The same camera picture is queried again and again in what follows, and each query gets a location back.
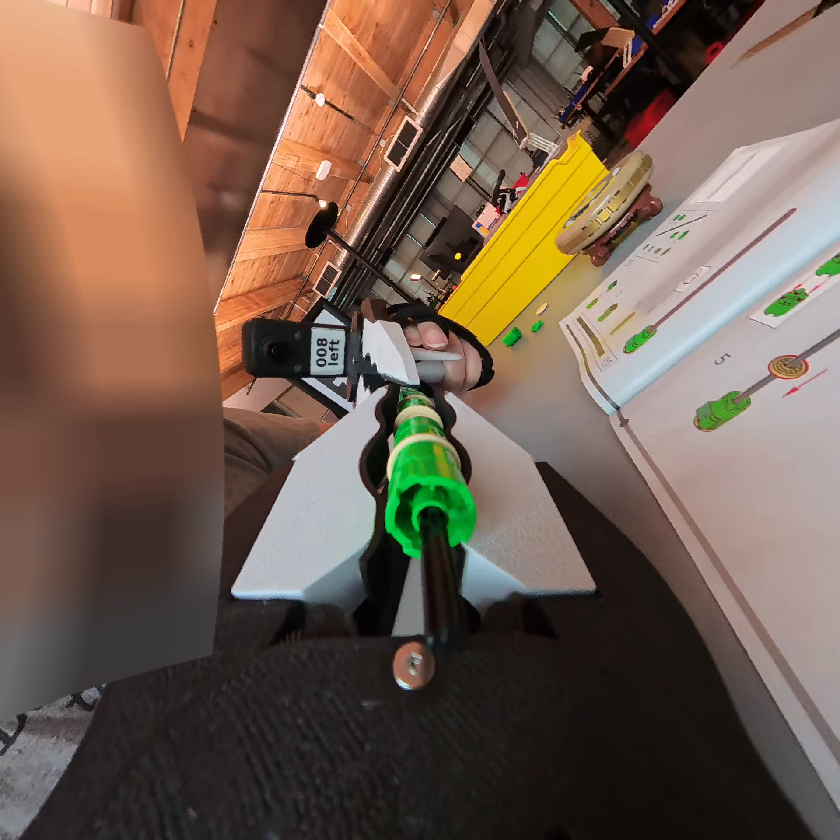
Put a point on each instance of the gold disc toy on stand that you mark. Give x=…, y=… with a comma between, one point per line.
x=607, y=207

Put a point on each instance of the white ceiling vent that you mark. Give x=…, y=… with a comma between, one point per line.
x=326, y=279
x=401, y=143

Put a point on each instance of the white instruction sheet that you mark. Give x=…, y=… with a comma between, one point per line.
x=774, y=499
x=709, y=249

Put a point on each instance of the black monitor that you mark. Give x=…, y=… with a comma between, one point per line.
x=449, y=239

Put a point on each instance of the green toy pieces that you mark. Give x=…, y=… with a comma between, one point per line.
x=426, y=479

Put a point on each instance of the yellow plastic bin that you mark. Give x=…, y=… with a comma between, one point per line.
x=525, y=256

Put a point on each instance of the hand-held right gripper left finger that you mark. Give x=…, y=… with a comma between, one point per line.
x=308, y=518

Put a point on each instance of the red crate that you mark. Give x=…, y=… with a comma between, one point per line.
x=649, y=118

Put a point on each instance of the storage shelf rack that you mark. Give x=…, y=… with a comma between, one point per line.
x=610, y=65

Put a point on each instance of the grey desk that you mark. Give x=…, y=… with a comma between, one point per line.
x=525, y=394

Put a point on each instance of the black round ceiling lamp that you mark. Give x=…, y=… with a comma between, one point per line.
x=321, y=224

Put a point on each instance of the person's leg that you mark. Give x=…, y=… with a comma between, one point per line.
x=269, y=446

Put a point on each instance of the person's left hand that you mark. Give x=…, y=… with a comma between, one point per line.
x=463, y=367

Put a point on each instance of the wooden strip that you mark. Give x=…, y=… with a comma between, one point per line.
x=774, y=39

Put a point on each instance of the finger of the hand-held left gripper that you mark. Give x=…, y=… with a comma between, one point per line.
x=387, y=351
x=433, y=371

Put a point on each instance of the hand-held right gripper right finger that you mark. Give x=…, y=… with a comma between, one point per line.
x=525, y=525

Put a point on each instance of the black metal rod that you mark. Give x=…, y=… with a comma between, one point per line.
x=441, y=577

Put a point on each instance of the silver air duct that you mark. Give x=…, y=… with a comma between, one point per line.
x=420, y=131

